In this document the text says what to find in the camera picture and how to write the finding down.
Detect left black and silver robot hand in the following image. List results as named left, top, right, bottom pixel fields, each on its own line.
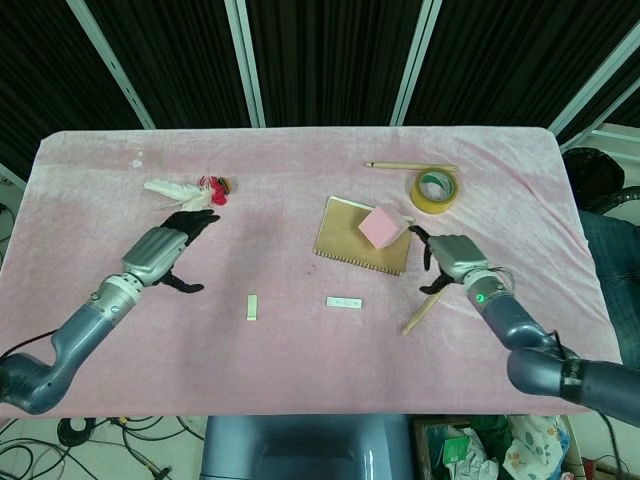
left=121, top=209, right=222, bottom=294

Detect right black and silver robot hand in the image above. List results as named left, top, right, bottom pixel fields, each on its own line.
left=408, top=225, right=489, bottom=297

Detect thick wooden stick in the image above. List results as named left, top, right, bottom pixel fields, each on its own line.
left=401, top=292, right=446, bottom=335

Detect pink foam cube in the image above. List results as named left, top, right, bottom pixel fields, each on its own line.
left=357, top=206, right=405, bottom=250

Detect yellow tape roll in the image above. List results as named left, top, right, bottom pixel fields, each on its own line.
left=410, top=167, right=462, bottom=215

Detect white feather shuttlecock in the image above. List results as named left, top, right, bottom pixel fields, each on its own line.
left=143, top=174, right=235, bottom=215

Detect thin wooden drumstick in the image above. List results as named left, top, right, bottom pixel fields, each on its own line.
left=363, top=160, right=459, bottom=173

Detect kraft spiral notebook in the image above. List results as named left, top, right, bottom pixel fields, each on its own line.
left=312, top=195, right=416, bottom=277

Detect blue fabric seat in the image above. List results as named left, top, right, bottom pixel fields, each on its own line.
left=579, top=212, right=640, bottom=341

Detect black chair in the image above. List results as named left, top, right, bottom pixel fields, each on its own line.
left=562, top=147, right=640, bottom=211

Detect pink tablecloth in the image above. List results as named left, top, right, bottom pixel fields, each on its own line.
left=0, top=128, right=624, bottom=419

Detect cardboard box with trash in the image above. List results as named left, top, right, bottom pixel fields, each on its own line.
left=412, top=414, right=586, bottom=480

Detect blue-grey robot torso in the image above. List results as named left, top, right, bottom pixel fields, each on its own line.
left=199, top=414, right=416, bottom=480

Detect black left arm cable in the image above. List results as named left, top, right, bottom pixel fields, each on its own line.
left=0, top=329, right=57, bottom=361

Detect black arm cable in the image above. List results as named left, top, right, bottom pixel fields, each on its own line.
left=549, top=328, right=629, bottom=480
left=0, top=329, right=57, bottom=361

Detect black floor cables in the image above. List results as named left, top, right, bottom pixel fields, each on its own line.
left=0, top=414, right=206, bottom=480

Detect white frame post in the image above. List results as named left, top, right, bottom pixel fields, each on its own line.
left=224, top=0, right=267, bottom=127
left=547, top=24, right=640, bottom=134
left=389, top=0, right=444, bottom=127
left=64, top=0, right=156, bottom=130

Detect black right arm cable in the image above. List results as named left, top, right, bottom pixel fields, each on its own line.
left=549, top=328, right=629, bottom=480

